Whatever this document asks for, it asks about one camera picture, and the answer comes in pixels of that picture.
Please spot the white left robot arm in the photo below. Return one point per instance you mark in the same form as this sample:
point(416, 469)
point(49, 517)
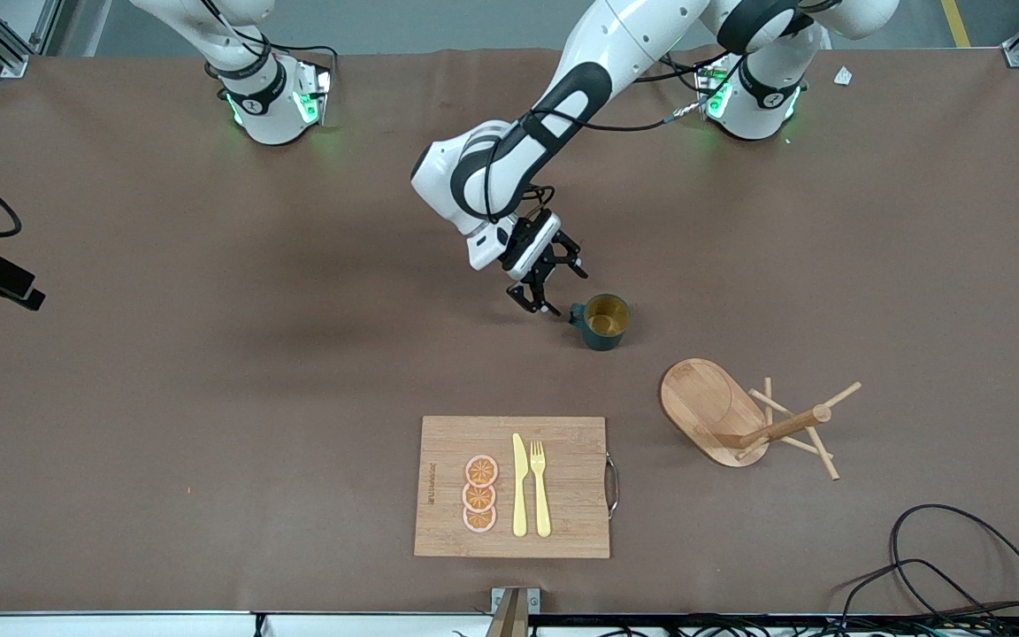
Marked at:
point(624, 44)

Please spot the white paper scrap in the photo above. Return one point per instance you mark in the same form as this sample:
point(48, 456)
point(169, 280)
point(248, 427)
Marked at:
point(843, 76)

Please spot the yellow plastic knife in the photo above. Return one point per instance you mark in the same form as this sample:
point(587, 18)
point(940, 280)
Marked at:
point(519, 495)

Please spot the dark green cup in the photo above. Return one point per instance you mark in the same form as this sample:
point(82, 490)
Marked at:
point(602, 338)

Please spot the orange slice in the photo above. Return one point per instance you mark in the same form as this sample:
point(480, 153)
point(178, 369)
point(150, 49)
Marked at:
point(480, 470)
point(478, 497)
point(478, 520)

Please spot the bamboo cutting board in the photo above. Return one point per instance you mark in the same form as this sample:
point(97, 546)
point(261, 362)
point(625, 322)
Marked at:
point(576, 487)

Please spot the metal camera bracket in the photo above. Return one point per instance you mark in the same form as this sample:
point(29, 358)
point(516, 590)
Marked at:
point(509, 610)

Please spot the wooden cup rack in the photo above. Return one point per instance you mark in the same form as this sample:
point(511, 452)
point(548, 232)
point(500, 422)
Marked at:
point(704, 407)

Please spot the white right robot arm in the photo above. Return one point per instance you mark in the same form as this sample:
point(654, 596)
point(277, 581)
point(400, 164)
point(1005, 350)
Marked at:
point(266, 111)

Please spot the yellow plastic fork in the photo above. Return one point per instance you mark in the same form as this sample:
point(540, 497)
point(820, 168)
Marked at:
point(541, 504)

